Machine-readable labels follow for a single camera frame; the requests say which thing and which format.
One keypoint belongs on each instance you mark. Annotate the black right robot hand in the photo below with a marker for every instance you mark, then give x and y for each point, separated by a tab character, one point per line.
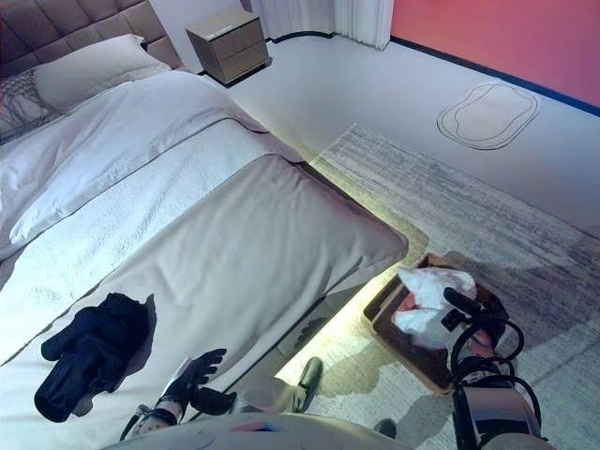
473	307

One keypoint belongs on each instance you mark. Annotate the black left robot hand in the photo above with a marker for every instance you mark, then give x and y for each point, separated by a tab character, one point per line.
194	382

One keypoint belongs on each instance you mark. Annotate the white garment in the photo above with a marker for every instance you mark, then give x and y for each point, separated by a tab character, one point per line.
431	290

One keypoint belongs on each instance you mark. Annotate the red garment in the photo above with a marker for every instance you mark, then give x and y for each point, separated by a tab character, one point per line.
409	302

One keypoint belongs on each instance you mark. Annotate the black garment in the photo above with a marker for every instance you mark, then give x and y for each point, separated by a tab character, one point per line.
89	347

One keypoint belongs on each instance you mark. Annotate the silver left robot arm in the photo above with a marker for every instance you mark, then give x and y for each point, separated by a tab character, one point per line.
152	419

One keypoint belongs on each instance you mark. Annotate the brown laundry basket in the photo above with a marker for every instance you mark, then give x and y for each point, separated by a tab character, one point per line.
412	361

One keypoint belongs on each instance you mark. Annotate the grey robot torso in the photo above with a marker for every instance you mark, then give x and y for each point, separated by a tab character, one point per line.
244	433

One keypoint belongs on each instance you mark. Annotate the grey striped rug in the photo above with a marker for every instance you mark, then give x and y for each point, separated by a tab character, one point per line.
469	201

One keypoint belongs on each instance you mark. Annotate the robot right leg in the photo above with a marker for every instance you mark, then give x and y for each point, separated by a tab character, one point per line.
385	427

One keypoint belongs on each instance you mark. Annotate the white oval floor mat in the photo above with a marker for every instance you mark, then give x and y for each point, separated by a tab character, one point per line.
487	117

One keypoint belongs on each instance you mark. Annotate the white textured blanket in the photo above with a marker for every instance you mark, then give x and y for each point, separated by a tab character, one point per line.
154	187

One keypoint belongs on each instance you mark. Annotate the white duvet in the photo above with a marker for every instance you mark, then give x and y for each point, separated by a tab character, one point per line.
108	131

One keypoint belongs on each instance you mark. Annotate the white curtain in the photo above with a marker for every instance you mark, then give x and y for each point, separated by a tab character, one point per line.
328	19

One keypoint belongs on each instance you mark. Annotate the patterned grey cushion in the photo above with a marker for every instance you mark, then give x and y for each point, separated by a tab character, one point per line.
21	103

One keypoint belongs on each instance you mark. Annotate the beige pillow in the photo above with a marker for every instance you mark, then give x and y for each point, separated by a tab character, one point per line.
98	65

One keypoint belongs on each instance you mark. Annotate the brown wooden nightstand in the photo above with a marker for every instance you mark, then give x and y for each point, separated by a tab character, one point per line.
229	47

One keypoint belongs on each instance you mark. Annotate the brown upholstered bed frame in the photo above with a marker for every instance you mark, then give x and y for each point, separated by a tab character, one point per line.
70	23

